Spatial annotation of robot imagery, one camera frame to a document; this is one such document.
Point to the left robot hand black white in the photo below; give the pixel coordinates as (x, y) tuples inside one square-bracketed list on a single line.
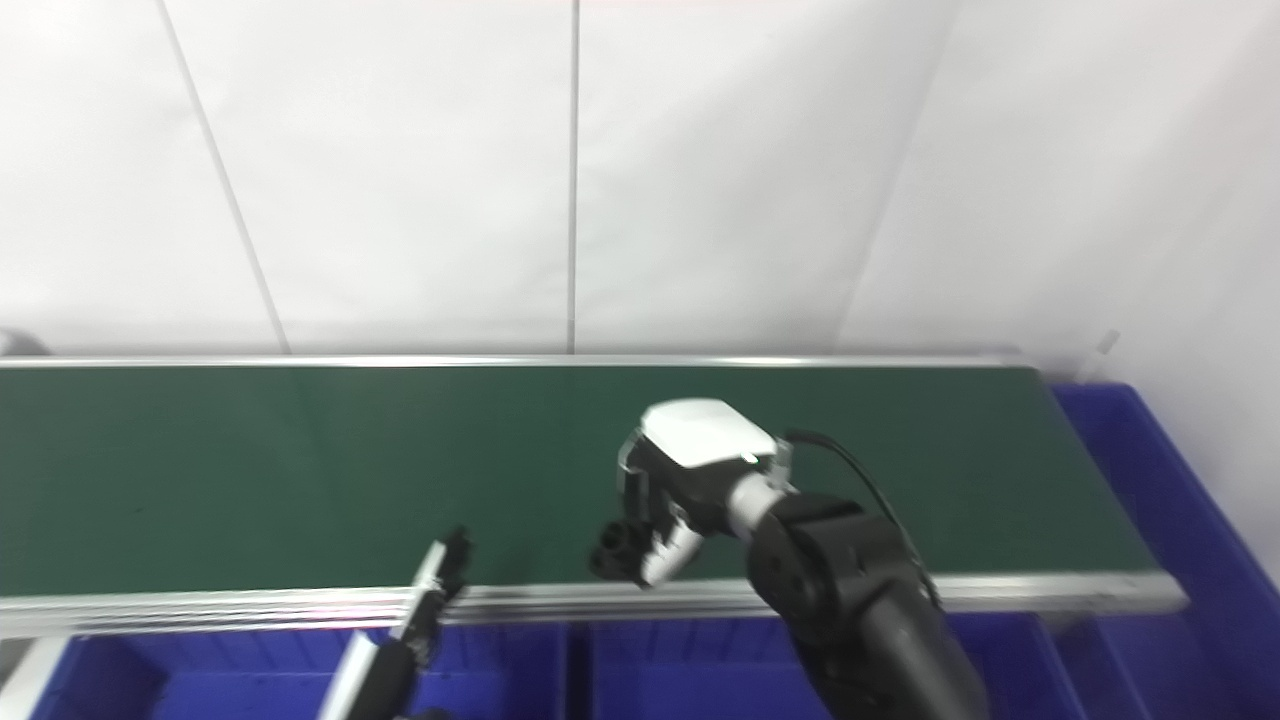
[(390, 670)]

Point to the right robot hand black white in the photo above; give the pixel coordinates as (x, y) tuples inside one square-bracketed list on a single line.
[(700, 450)]

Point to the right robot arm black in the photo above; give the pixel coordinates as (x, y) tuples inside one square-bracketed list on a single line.
[(860, 600)]

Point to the green conveyor belt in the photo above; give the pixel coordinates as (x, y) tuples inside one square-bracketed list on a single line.
[(300, 470), (250, 605)]

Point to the blue plastic bin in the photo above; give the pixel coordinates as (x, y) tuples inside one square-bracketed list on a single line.
[(1200, 560), (680, 680), (200, 690)]

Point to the aluminium conveyor support leg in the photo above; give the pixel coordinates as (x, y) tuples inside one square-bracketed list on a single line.
[(25, 680)]

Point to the grey conveyor end housing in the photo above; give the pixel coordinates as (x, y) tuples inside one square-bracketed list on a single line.
[(20, 345)]

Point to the thin white rod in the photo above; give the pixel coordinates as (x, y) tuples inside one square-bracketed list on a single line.
[(1098, 355)]

